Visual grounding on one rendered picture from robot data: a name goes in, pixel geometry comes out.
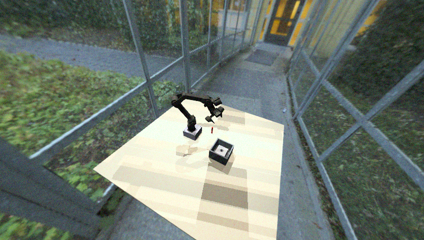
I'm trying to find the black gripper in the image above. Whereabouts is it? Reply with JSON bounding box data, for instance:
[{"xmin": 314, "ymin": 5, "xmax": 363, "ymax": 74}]
[{"xmin": 205, "ymin": 106, "xmax": 224, "ymax": 123}]

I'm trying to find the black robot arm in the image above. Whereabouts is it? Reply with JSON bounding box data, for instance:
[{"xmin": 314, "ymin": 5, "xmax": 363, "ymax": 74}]
[{"xmin": 171, "ymin": 92, "xmax": 222, "ymax": 133}]

